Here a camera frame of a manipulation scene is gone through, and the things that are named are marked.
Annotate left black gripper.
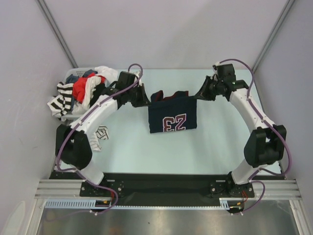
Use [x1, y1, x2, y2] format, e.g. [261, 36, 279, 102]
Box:
[126, 83, 151, 108]

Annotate navy tank top red trim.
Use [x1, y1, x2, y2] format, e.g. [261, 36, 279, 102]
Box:
[148, 90, 197, 134]

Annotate thin striped white tank top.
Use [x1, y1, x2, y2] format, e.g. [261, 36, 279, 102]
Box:
[89, 125, 109, 152]

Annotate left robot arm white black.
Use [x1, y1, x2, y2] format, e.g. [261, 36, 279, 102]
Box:
[55, 71, 150, 196]

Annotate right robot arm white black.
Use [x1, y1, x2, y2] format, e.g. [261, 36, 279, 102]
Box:
[195, 59, 287, 196]

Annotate grey blue tank top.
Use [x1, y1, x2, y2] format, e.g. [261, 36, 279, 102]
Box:
[64, 68, 97, 84]

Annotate black white striped tank top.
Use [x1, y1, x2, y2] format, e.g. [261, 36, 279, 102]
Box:
[47, 82, 73, 118]

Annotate grey plastic laundry basket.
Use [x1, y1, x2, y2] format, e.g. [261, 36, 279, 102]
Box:
[59, 66, 111, 121]

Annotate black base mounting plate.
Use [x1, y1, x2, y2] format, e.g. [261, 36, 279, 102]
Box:
[48, 171, 255, 208]

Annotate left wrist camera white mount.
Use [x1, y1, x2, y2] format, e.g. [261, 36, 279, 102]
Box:
[133, 71, 143, 77]

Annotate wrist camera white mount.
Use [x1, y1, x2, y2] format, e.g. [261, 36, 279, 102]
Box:
[212, 63, 220, 71]
[133, 71, 143, 77]

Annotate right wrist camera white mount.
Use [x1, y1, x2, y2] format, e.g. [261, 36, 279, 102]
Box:
[212, 63, 220, 71]

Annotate slotted cable duct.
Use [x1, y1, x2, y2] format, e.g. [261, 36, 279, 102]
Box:
[45, 198, 243, 212]

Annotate aluminium extrusion rail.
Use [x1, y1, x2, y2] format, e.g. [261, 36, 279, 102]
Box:
[35, 179, 302, 200]

